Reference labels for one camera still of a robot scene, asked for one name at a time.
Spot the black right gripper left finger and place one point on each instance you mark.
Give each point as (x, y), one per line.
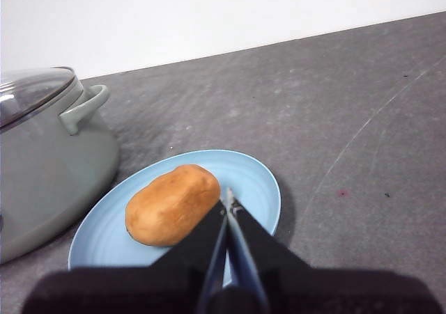
(167, 282)

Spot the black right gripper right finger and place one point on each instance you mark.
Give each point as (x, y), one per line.
(299, 286)

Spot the brown potato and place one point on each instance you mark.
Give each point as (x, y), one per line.
(174, 206)

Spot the glass lid with green knob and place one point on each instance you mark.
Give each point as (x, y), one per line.
(31, 91)

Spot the blue round plate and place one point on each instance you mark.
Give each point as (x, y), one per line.
(254, 188)

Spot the pale green electric steamer pot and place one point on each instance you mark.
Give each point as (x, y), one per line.
(52, 181)

